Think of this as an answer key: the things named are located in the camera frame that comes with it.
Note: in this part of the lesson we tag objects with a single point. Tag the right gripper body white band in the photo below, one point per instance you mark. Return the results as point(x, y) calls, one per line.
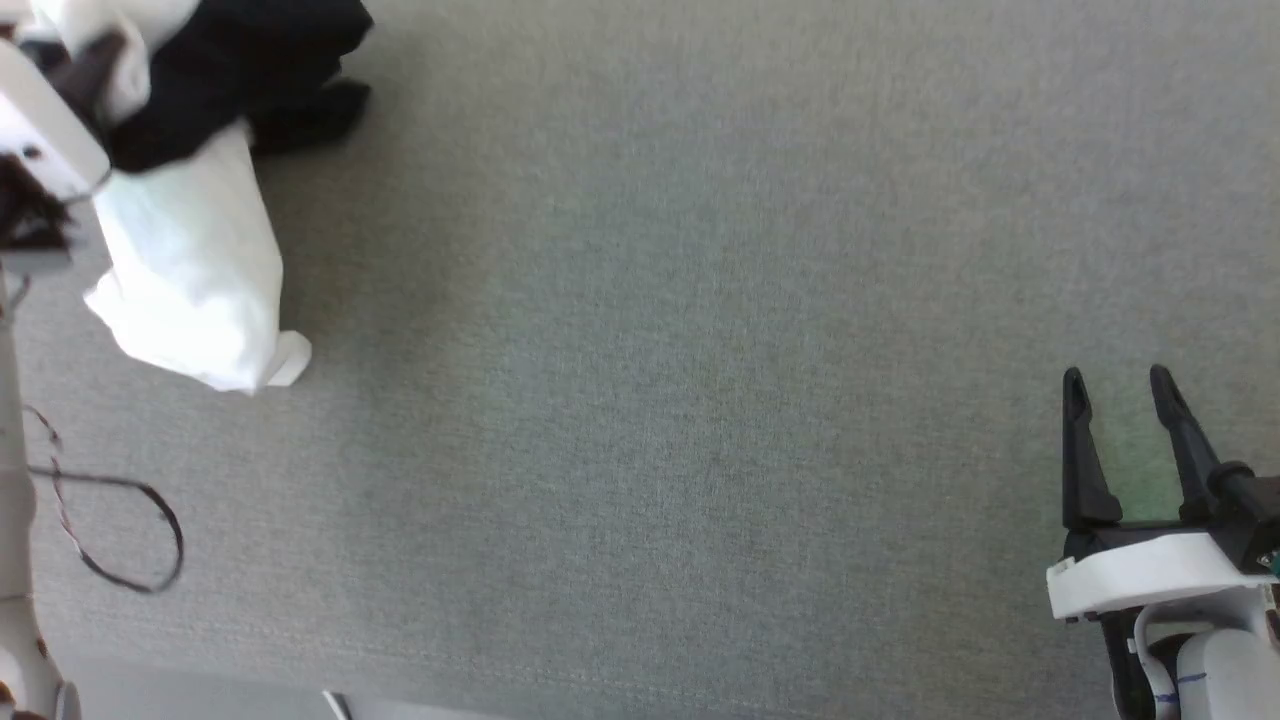
point(1140, 575)

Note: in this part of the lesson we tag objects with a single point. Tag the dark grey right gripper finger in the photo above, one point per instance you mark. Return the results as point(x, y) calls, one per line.
point(1190, 450)
point(1085, 470)

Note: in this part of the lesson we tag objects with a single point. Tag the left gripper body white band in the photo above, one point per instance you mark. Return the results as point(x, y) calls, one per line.
point(40, 110)

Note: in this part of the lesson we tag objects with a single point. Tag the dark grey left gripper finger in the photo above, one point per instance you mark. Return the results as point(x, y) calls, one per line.
point(90, 70)

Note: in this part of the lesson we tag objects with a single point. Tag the white and black t-shirt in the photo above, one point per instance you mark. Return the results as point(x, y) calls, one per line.
point(190, 260)

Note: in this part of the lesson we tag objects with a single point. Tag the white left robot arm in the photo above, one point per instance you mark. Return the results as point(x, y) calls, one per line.
point(15, 500)

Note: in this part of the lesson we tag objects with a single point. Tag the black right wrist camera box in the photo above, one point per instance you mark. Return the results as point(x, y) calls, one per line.
point(1250, 510)

